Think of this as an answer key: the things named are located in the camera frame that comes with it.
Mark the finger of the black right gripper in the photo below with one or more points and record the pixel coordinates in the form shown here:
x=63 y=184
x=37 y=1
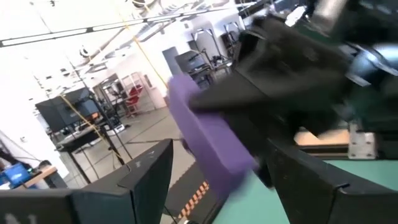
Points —
x=248 y=99
x=186 y=147

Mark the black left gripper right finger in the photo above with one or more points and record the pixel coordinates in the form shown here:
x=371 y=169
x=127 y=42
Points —
x=311 y=199

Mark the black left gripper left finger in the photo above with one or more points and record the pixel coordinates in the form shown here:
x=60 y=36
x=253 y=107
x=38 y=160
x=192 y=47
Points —
x=146 y=186

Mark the purple block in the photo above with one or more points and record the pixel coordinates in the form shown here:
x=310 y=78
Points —
x=211 y=140

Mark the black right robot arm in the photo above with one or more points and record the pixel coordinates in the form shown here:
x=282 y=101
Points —
x=379 y=18

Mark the black hazard-striped floor mat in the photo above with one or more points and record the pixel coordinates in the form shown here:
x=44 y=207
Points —
x=186 y=186

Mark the green table mat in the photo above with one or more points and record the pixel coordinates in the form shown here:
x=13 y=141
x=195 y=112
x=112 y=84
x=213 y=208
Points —
x=248 y=205

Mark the black equipment rack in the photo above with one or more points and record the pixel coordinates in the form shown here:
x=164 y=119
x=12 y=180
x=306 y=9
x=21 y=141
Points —
x=189 y=60

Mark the red chair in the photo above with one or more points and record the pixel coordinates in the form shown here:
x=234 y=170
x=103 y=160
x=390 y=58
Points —
x=134 y=99

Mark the black workbench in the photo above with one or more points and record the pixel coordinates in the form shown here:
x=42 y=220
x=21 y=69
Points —
x=77 y=138

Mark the wooden board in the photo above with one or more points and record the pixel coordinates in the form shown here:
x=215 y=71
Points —
x=40 y=175

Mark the black monitor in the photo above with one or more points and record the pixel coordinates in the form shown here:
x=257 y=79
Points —
x=62 y=112

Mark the blue box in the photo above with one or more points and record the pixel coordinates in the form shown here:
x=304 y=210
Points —
x=17 y=175

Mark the black aluminium table frame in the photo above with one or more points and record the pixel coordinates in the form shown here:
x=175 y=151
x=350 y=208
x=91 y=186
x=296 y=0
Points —
x=326 y=150

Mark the silver corner bracket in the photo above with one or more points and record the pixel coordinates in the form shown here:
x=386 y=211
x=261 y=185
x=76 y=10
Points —
x=360 y=144

